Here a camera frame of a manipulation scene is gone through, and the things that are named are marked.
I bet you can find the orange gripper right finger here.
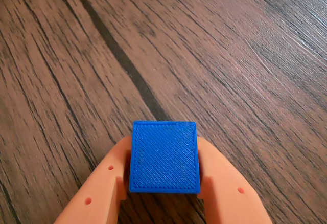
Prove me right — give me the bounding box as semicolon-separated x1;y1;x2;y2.
196;136;272;224

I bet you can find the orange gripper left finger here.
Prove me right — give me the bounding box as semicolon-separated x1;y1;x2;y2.
53;135;133;224

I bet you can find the blue cube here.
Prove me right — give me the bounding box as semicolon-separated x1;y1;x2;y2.
128;120;201;194

